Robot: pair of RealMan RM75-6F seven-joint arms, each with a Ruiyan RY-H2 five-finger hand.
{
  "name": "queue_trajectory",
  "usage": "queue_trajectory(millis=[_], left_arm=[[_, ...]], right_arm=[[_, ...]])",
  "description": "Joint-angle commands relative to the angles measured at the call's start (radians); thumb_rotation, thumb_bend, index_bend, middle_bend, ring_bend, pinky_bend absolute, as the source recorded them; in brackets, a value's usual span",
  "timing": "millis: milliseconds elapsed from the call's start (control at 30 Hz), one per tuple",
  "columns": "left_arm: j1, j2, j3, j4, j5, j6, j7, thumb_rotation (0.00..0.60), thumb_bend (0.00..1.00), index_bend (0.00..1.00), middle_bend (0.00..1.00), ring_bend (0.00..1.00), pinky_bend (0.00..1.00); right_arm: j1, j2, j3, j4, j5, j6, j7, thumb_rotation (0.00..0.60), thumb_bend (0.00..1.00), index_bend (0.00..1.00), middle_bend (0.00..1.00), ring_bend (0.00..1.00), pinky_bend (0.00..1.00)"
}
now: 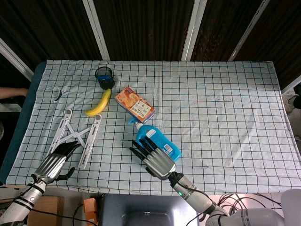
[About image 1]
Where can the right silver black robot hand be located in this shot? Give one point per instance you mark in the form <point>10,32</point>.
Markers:
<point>160,162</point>

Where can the yellow banana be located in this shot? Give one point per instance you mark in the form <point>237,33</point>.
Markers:
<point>100,105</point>

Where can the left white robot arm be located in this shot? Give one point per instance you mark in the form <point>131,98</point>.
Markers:
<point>22,202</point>

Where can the blue pump bottle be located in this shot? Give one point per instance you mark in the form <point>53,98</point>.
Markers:
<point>157,141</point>

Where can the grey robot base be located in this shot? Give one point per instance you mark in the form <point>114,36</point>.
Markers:
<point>147,210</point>

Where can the checkered white tablecloth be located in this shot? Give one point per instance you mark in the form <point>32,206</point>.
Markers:
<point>211,122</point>

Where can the white sneaker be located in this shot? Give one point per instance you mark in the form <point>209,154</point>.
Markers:
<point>291,98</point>

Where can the brown cardboard box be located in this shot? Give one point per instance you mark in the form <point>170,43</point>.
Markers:
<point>45,210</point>

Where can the person's bare forearm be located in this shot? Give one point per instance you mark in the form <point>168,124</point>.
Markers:
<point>13,92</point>

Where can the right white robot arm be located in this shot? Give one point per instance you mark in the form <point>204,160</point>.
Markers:
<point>211,204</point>

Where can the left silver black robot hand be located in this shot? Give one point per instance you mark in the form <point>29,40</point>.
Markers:
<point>50,164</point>

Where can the orange cookie box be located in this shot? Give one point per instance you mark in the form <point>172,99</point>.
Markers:
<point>134,105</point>

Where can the white folding laptop stand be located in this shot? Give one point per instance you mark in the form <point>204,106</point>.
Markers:
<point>74,136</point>

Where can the black mesh pen cup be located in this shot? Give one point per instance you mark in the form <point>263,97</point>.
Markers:
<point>104,77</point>

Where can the small orange box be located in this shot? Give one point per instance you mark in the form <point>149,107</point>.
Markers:
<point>91,211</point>

